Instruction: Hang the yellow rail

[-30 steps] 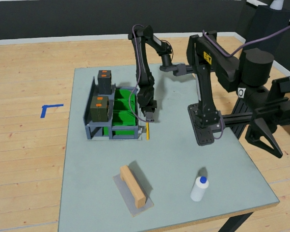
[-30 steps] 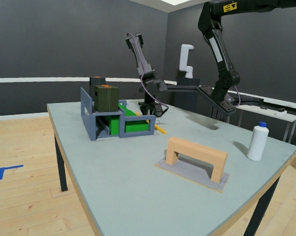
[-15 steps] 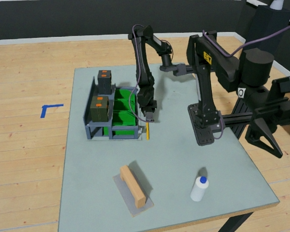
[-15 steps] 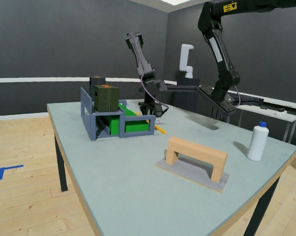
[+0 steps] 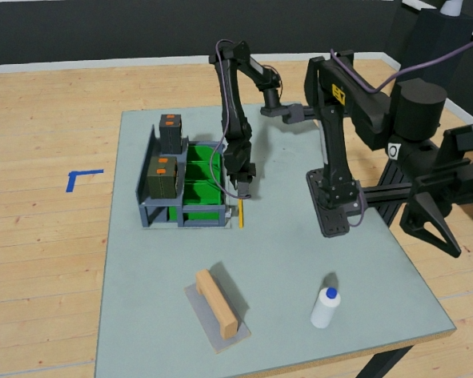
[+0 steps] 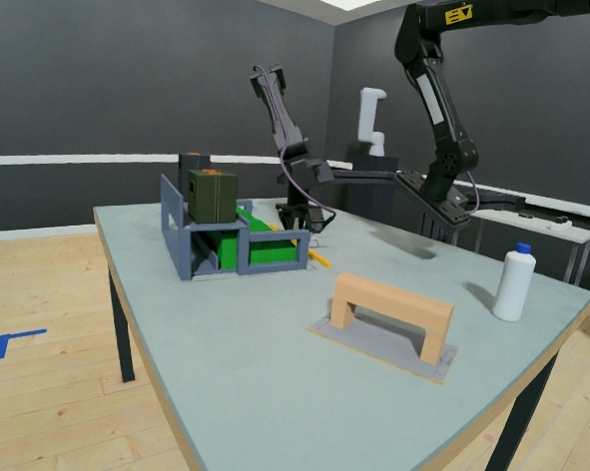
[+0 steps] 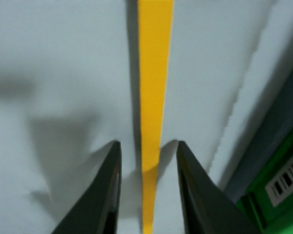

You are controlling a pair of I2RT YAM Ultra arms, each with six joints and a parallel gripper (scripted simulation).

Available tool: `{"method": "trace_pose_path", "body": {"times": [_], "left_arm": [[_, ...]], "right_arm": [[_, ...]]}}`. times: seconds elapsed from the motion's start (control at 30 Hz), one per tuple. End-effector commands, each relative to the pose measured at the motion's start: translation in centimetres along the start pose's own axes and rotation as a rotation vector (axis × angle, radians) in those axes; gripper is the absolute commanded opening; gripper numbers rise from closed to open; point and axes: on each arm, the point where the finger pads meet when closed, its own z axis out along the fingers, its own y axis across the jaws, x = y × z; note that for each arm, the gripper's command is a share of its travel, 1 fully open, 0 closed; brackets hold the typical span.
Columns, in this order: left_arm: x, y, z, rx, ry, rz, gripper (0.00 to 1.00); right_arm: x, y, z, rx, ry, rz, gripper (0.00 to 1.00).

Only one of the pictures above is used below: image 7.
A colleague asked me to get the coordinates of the green open bin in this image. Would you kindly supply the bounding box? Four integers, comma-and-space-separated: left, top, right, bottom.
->
245, 126, 293, 234
236, 195, 260, 230

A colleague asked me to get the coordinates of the yellow bar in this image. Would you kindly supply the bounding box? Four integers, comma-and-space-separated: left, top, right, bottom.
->
138, 0, 172, 234

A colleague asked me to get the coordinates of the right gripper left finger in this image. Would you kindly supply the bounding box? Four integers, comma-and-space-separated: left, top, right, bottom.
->
50, 142, 122, 234

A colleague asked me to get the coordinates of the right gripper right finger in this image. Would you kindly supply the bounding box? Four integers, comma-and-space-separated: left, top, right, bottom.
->
176, 141, 262, 234

